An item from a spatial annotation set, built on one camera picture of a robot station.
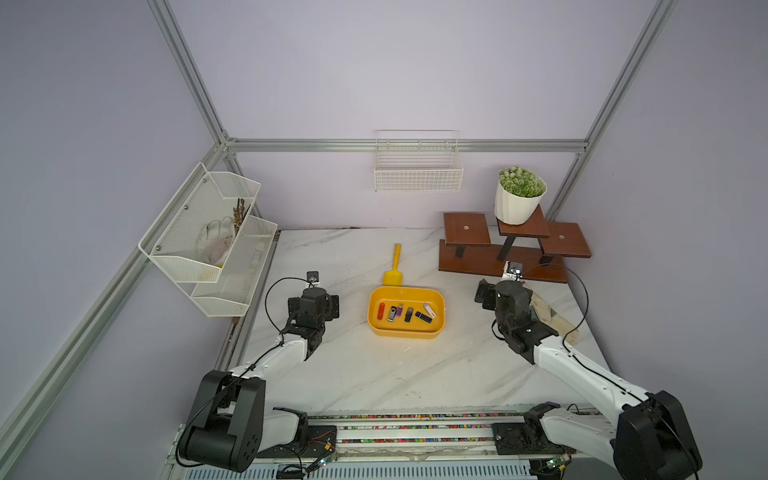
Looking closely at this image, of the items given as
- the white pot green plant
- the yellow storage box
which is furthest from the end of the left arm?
the white pot green plant

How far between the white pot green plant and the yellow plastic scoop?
41cm

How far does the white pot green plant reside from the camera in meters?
0.84

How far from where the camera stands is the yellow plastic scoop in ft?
3.50

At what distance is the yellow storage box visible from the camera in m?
0.91

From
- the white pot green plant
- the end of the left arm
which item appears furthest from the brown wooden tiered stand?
the end of the left arm

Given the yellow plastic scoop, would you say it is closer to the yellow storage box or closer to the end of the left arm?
the yellow storage box

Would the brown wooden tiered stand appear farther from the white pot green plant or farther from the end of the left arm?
the end of the left arm

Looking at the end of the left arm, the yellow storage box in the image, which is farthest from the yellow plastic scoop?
the end of the left arm

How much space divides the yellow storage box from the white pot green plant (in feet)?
1.12

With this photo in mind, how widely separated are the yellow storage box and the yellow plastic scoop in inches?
1.2
